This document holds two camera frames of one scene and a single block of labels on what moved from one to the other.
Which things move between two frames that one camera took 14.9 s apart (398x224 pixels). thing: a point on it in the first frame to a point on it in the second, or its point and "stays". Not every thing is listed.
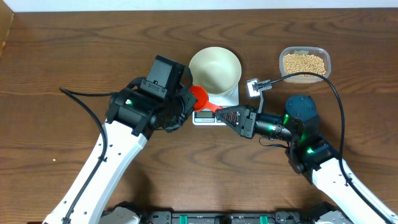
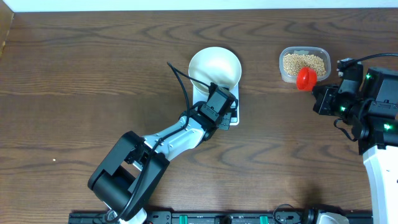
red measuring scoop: x=201 y=99 to x=306 y=78
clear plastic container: x=301 y=59 stays
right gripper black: x=246 y=127 to x=323 y=98
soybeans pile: x=294 y=63 stays
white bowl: x=217 y=70 stays
